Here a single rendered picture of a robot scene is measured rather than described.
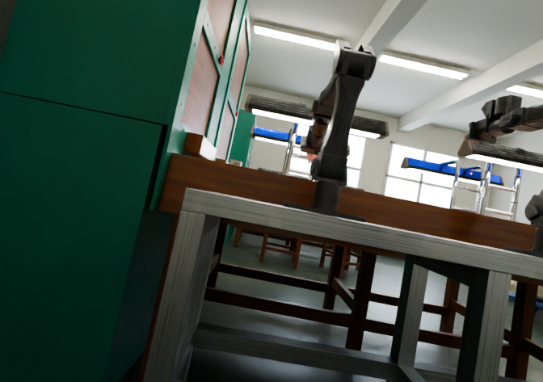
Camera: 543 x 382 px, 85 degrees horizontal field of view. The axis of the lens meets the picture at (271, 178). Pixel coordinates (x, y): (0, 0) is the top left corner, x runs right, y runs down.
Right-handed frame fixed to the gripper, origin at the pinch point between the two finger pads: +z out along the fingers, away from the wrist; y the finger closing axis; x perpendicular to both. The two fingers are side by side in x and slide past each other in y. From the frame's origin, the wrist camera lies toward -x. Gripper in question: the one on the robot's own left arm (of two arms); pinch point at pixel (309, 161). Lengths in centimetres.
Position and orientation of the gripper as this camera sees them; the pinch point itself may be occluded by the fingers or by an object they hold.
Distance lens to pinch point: 117.7
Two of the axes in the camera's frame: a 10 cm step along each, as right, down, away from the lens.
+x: -1.3, 7.0, -7.0
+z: -1.5, 6.8, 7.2
